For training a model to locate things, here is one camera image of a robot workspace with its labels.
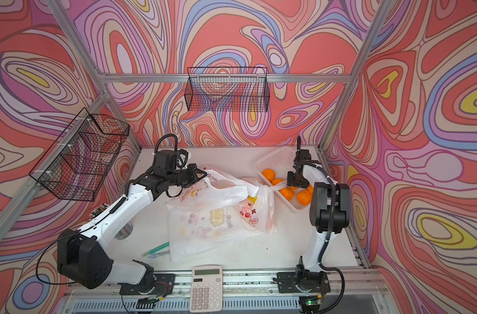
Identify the black wire basket back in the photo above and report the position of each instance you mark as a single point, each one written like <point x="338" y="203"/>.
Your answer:
<point x="227" y="89"/>

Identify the printed white plastic bag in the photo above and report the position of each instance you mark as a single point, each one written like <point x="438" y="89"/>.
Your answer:
<point x="252" y="210"/>

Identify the clear plastic bag bottom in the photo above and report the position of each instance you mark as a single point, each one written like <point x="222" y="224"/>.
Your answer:
<point x="199" y="226"/>

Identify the orange fruit bottom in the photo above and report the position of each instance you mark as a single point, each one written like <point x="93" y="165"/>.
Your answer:
<point x="304" y="198"/>

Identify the black wire basket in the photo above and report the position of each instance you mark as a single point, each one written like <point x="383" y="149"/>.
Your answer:
<point x="77" y="164"/>
<point x="227" y="89"/>

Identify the white desk calculator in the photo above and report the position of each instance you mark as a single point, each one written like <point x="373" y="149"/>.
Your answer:
<point x="206" y="293"/>

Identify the black wire basket left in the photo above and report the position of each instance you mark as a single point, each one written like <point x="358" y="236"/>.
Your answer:
<point x="77" y="164"/>

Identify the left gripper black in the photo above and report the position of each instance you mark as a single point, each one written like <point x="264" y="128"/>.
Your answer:
<point x="193" y="171"/>

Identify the white plastic fruit basket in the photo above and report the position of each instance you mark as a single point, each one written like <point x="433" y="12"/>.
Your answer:
<point x="281" y="162"/>

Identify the green pen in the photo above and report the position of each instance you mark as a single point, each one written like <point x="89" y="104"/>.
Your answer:
<point x="161" y="250"/>

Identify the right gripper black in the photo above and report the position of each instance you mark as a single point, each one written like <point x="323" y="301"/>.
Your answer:
<point x="291" y="180"/>

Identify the cup of pens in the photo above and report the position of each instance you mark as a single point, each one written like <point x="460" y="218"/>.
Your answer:
<point x="97" y="211"/>

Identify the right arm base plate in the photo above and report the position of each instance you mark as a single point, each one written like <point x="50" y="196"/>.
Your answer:
<point x="312" y="282"/>

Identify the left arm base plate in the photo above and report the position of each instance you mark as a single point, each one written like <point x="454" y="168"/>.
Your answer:
<point x="156" y="284"/>

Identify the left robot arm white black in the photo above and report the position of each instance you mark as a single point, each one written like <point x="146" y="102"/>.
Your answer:
<point x="82" y="256"/>

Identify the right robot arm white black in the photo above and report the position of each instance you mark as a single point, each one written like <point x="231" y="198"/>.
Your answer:
<point x="329" y="214"/>

